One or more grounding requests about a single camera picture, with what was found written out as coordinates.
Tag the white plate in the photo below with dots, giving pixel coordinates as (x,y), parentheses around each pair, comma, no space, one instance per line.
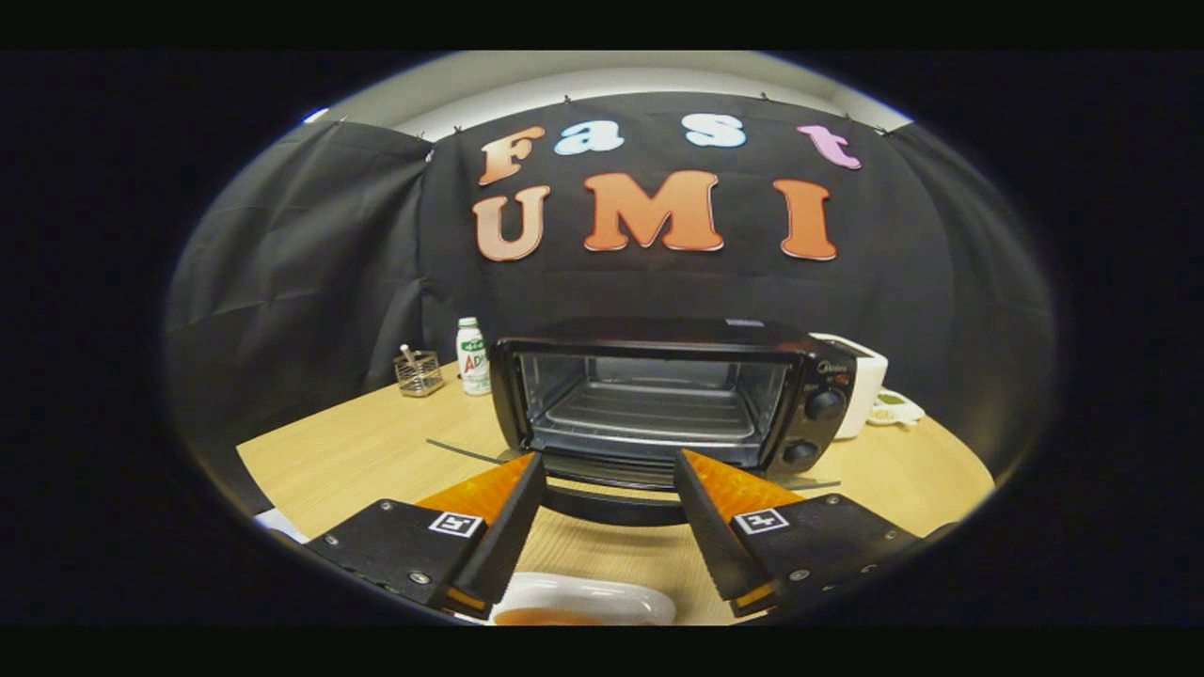
(583,592)

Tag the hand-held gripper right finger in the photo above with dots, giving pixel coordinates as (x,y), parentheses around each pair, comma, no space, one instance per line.
(710,536)

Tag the sugared doughnut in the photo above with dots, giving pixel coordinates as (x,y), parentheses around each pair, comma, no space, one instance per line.
(546,618)

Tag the white bread toaster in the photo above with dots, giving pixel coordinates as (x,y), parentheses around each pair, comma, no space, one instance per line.
(867,376)

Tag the ceiling light panel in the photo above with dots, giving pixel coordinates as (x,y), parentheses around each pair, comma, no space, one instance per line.
(315,115)

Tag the black toaster oven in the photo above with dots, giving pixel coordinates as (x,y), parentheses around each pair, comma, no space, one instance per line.
(658,337)

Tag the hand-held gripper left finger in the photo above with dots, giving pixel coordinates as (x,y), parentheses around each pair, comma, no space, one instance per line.
(508,536)

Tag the small white snack dish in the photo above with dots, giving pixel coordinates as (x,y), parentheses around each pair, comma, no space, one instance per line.
(894,409)

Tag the white drink bottle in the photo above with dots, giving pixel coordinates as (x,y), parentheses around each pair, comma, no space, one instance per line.
(473,362)

